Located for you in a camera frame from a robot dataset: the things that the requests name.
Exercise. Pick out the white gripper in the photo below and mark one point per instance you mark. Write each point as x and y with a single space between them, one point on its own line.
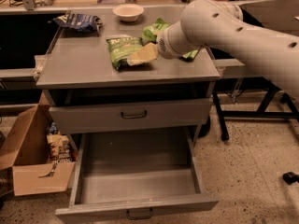
164 46

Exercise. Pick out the green jalapeno chip bag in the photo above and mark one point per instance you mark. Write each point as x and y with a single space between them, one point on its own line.
120 48

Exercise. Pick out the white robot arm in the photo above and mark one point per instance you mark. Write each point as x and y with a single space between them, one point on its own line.
205 23

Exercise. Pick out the green bag with round logo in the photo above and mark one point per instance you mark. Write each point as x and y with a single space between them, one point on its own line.
150 33

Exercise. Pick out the grey drawer cabinet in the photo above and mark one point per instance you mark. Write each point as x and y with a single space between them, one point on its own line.
79 70

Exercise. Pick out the dark blue chip bag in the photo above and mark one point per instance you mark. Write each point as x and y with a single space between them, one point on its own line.
82 23

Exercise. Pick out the grey middle drawer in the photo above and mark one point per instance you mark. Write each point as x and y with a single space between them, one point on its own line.
107 118

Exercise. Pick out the grey open bottom drawer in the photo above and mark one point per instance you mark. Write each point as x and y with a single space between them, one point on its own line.
140 169

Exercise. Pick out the snack bag in box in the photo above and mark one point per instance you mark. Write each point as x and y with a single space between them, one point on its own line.
59 145

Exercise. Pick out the white bowl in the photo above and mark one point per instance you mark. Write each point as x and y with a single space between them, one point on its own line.
128 12

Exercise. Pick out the open cardboard box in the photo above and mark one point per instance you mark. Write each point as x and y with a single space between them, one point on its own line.
25 164

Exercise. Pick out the black object on floor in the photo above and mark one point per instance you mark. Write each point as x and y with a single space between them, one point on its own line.
290 177

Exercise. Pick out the black middle drawer handle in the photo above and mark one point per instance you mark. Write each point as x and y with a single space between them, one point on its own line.
139 115

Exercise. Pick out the black drawer handle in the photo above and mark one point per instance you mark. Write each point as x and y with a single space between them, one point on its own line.
139 115
139 214

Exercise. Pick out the black table leg frame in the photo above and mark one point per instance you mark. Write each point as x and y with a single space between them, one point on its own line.
260 113

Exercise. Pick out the black bottom drawer handle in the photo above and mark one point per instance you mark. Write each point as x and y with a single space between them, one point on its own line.
139 214

